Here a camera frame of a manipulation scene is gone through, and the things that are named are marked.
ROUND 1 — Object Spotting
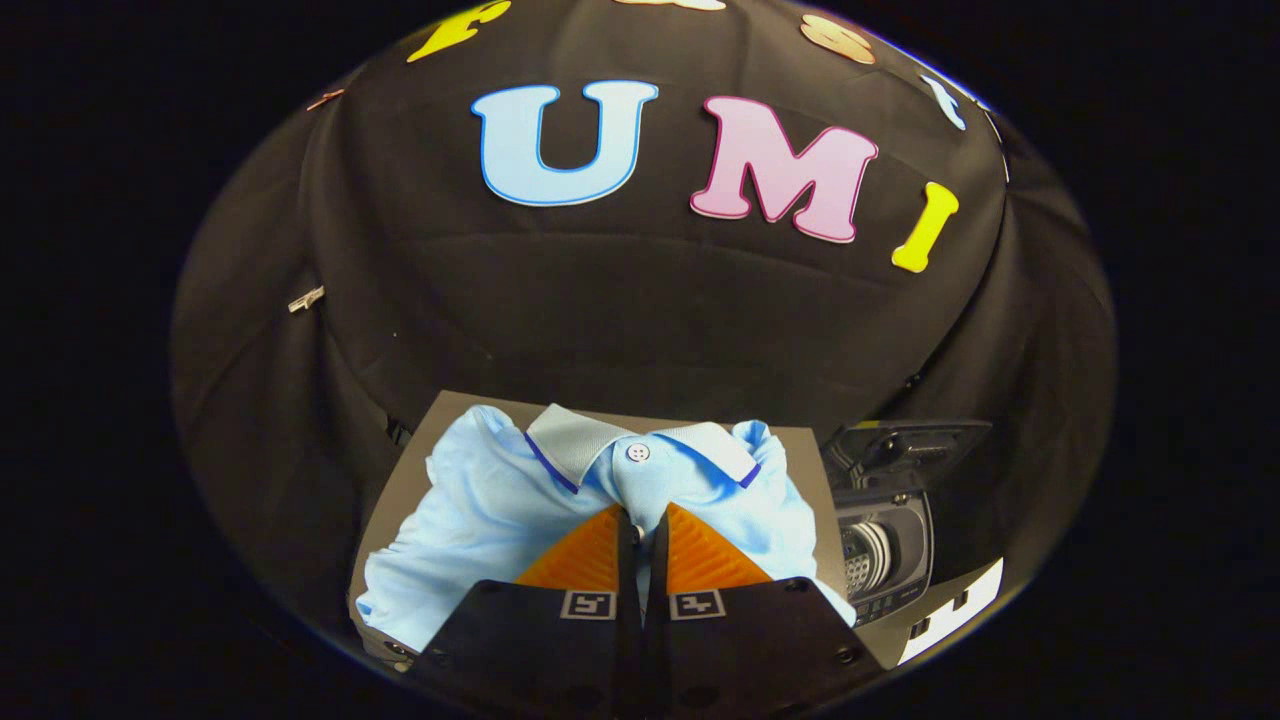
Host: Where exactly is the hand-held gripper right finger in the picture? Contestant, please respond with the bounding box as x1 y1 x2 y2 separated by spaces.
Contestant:
645 502 886 720

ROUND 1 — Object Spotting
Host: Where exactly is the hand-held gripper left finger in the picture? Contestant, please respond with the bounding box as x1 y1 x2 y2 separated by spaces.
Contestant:
405 503 641 720

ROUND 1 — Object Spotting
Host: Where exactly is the light blue polo shirt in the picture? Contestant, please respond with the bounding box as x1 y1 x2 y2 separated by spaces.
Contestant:
355 404 859 651

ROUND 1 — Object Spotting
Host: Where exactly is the grey washing machine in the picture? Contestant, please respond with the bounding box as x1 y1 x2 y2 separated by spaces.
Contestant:
830 485 938 628

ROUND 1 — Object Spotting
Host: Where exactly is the black backdrop cloth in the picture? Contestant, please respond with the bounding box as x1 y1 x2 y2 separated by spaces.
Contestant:
170 0 1116 641

